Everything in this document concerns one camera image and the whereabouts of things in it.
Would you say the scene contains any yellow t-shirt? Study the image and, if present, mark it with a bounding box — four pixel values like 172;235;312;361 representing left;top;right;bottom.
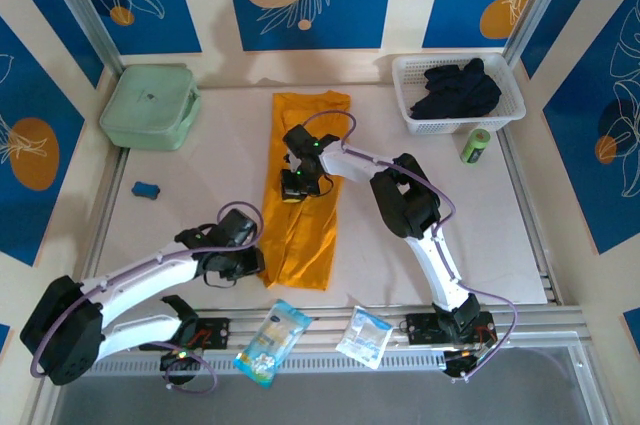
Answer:
259;89;353;292

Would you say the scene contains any blue and yellow snack packet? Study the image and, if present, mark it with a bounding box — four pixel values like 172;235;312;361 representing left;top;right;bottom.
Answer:
233;298;314;389

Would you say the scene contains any small blue sponge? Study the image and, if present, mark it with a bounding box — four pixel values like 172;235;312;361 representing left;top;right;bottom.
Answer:
130;180;161;199

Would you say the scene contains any white and blue packet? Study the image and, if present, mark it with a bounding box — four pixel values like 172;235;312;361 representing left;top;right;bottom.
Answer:
335;305;394;371

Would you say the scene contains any white plastic mesh basket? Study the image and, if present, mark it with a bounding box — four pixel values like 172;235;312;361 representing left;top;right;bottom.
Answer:
391;54;527;136

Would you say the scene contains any mint green zip case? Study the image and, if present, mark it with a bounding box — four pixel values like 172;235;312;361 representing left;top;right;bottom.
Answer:
98;64;202;152

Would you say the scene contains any green can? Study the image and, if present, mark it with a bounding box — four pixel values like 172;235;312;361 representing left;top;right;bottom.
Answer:
459;128;492;165

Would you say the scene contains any dark navy t-shirt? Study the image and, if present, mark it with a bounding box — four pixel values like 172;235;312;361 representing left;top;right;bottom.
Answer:
409;58;503;120

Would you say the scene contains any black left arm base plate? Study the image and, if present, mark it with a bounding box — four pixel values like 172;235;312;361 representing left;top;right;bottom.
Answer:
149;317;231;351

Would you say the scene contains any aluminium front rail frame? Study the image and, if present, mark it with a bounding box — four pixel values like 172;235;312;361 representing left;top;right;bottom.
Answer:
42;304;586;359

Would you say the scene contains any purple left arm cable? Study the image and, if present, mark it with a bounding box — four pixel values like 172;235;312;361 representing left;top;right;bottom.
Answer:
29;201;265;395

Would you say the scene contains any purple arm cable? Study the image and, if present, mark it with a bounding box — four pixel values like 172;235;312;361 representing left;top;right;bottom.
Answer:
299;109;517;385
29;201;265;395

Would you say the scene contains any grey slotted cable duct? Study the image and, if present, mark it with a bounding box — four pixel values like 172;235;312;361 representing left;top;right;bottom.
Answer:
62;355;449;377

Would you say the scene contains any aluminium side rail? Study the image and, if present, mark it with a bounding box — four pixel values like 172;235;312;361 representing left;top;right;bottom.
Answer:
73;147;132;316
499;124;564;306

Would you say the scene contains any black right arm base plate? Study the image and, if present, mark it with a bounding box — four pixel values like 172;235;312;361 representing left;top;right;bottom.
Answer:
405;312;496;346

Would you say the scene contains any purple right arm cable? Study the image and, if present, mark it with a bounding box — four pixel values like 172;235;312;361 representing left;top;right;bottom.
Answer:
299;109;517;385

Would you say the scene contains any aluminium corner post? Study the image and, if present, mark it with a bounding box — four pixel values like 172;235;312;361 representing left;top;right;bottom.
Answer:
37;0;126;75
502;0;576;66

